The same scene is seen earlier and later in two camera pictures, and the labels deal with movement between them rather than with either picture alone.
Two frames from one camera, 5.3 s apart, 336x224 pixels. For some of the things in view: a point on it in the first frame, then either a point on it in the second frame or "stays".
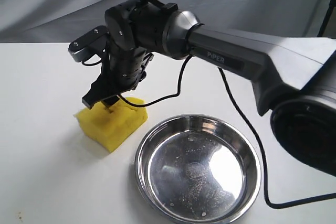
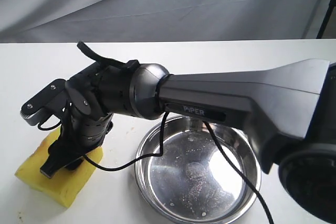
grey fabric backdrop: (61, 7) stays
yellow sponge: (108, 129) → (61, 190)
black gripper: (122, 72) → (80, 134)
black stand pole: (332, 4) stays
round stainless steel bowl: (197, 169) stays
